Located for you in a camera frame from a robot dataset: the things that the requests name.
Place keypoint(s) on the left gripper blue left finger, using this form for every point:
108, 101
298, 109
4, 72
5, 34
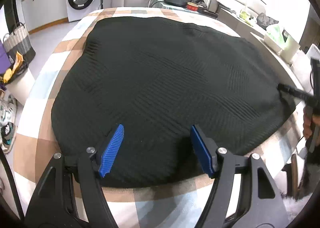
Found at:
69, 193

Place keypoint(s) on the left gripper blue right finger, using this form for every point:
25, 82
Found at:
259, 204

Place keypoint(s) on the black knit sweater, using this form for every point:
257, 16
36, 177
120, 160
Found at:
157, 77

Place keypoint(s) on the right hand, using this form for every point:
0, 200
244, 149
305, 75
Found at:
307, 121

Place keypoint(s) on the checkered bed cover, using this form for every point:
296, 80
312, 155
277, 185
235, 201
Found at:
172, 205

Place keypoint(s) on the green plastic bag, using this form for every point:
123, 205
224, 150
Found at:
276, 33

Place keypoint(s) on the teal green sneaker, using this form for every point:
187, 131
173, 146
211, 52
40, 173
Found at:
8, 136

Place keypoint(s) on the white sneakers pile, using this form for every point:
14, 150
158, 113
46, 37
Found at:
8, 110

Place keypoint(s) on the white trash bin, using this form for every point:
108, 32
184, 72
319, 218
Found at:
21, 87

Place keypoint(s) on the black trash bag with wrappers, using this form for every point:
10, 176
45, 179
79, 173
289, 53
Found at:
15, 70

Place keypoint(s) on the purple bag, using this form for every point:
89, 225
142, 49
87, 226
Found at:
4, 59

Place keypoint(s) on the red bowl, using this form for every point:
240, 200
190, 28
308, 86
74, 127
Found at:
192, 6

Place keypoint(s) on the woven grey white basket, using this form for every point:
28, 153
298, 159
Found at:
19, 41

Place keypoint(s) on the side table with teal cloth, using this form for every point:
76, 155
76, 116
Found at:
162, 5

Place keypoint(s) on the kitchen counter cabinet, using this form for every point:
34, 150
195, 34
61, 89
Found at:
40, 14

